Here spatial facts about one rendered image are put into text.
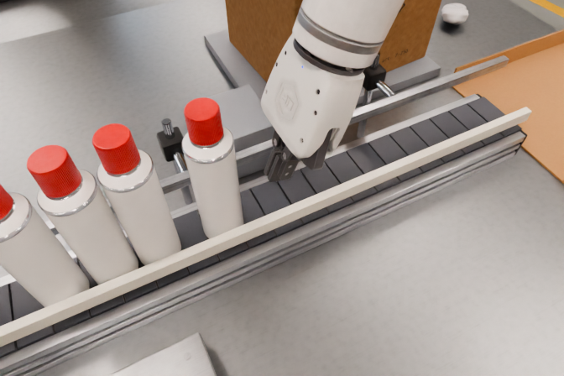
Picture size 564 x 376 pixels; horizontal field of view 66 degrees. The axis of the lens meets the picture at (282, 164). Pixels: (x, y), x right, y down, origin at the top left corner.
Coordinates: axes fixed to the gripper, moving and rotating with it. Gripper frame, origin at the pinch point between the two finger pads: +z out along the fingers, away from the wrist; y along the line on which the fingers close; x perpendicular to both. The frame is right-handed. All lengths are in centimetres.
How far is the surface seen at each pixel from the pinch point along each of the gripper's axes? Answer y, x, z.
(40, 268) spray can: 2.6, -25.9, 7.4
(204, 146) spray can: 1.4, -11.6, -5.3
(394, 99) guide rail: -3.3, 17.6, -6.6
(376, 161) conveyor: -0.4, 17.2, 2.2
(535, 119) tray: 1.2, 49.6, -4.8
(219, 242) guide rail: 3.9, -7.9, 7.7
